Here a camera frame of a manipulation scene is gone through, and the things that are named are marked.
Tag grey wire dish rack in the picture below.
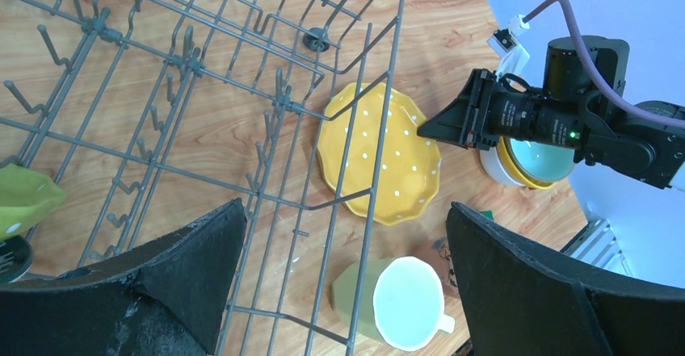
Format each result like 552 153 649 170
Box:
0 0 464 356

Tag teal rimmed plate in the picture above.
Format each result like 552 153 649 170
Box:
1 236 34 283

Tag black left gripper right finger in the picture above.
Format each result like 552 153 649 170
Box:
446 202 684 355

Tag stacked teal and yellow bowls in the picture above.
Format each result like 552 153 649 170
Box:
478 137 575 190

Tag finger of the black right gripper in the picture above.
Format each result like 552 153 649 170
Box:
417 69 499 149

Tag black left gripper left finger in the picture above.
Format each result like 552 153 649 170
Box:
1 199 246 355

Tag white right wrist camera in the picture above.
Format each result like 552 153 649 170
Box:
487 15 530 80

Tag green scalloped plate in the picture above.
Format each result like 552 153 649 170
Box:
1 164 66 241

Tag yellow polka dot plate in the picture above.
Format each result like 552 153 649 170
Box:
317 82 442 226

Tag yellow mug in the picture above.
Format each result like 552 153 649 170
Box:
331 256 456 352

